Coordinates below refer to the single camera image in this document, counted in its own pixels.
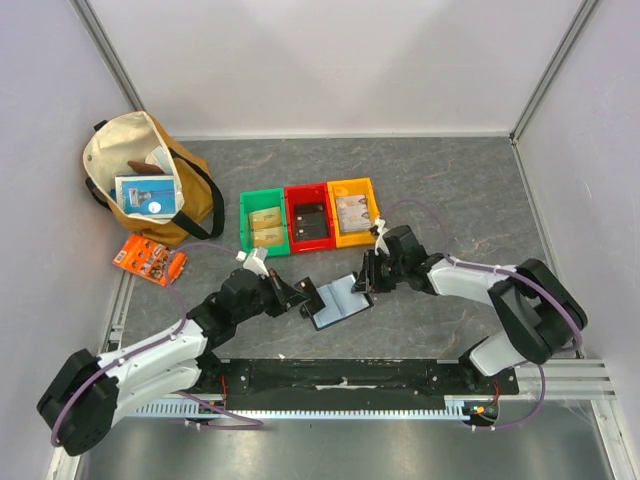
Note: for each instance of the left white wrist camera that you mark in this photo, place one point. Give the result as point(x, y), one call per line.
point(254, 261)

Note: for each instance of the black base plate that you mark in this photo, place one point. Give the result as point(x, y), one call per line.
point(345, 382)

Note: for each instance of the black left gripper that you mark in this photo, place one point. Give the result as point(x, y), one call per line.
point(284, 296)

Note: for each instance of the grey cable duct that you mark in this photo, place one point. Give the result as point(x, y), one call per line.
point(173, 408)

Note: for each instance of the red plastic bin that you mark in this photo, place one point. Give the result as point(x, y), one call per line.
point(303, 194)

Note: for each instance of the black cards in bin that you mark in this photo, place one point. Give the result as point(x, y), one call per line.
point(310, 222)

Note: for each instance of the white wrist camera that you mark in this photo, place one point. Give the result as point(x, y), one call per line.
point(254, 261)
point(378, 230)

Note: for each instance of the gold card front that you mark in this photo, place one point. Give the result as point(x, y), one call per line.
point(268, 237)

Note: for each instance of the gold card rear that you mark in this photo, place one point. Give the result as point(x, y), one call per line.
point(265, 218)

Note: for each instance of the gold card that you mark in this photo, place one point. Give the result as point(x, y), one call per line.
point(265, 218)
point(268, 237)

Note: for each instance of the black VIP card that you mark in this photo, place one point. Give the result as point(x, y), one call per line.
point(313, 301)

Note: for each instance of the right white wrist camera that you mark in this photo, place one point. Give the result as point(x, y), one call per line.
point(378, 230)

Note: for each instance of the white patterned card stack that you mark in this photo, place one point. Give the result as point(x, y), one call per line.
point(353, 213)

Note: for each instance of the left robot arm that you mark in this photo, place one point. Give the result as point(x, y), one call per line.
point(91, 393)

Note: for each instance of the silver foil packet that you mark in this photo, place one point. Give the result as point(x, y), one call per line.
point(160, 158)

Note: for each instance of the green plastic bin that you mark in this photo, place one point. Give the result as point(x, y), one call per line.
point(260, 199)

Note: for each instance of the mustard canvas tote bag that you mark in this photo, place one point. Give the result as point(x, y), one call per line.
point(131, 137)

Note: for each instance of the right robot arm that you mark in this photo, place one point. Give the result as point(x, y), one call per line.
point(538, 316)

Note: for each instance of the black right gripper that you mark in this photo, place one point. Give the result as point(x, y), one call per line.
point(372, 273)

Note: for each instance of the brown wallet in bag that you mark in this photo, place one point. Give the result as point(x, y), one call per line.
point(143, 168)

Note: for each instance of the orange snack packet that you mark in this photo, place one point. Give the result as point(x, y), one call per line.
point(150, 260)

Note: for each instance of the blue white booklet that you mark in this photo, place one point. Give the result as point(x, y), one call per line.
point(153, 196)

